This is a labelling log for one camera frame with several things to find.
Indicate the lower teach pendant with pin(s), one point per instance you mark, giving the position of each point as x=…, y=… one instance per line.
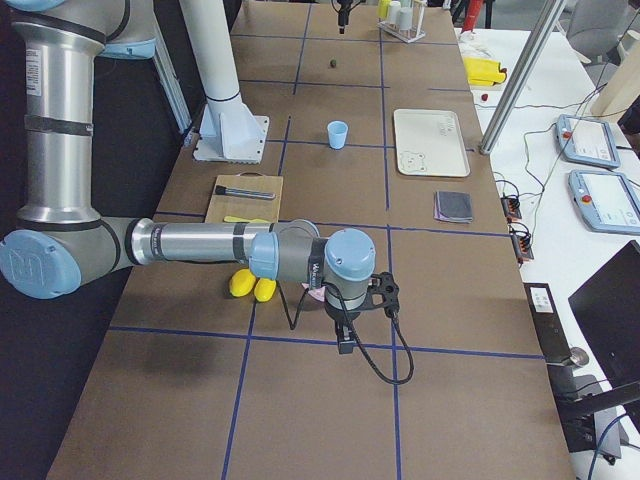
x=606, y=201

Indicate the yellow plastic knife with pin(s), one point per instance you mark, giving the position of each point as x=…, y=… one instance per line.
x=235, y=219

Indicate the yellow lemon lower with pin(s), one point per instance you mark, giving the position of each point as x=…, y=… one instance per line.
x=264, y=289

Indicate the yellow upturned cup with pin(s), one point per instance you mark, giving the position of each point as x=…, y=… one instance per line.
x=382, y=9

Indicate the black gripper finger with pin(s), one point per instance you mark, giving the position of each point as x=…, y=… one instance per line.
x=345, y=340

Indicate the black label box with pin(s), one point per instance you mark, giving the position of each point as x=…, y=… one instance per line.
x=547, y=324

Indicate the cream bear serving tray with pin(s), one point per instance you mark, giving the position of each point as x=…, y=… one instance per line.
x=429, y=143

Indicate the yellow cloth on desk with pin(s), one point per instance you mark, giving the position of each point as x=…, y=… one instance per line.
x=484, y=72

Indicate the teach pendant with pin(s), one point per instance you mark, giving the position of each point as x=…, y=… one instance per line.
x=587, y=141
x=606, y=201

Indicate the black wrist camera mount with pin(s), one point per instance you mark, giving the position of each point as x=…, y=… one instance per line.
x=382, y=293

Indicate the black monitor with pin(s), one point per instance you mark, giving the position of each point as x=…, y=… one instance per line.
x=606, y=308

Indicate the yellow lemon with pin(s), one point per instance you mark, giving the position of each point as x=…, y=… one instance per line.
x=264, y=289
x=242, y=283

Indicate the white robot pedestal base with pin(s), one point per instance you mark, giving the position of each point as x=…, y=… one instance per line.
x=229, y=132

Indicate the light blue plastic cup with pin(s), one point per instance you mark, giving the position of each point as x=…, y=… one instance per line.
x=337, y=132

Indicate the pale blue upturned cup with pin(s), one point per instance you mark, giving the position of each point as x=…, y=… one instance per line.
x=404, y=19

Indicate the aluminium frame post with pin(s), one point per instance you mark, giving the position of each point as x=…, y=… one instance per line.
x=530, y=54

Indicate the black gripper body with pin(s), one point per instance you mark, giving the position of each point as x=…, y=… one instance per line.
x=341, y=316

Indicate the upper teach pendant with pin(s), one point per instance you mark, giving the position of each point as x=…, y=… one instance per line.
x=587, y=141

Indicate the clear cup rack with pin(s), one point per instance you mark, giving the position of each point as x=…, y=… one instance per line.
x=417, y=31

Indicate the pink bowl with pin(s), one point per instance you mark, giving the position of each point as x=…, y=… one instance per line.
x=317, y=294

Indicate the wooden cutting board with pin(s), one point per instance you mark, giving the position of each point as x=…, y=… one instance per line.
x=220, y=206

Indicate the grey folded cloth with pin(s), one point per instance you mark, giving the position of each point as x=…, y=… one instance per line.
x=453, y=207

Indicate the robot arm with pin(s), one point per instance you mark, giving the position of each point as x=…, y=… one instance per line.
x=62, y=242

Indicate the steel muddler black tip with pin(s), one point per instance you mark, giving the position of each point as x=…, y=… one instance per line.
x=243, y=193

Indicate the yellow lemon upper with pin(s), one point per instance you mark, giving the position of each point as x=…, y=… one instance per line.
x=242, y=283

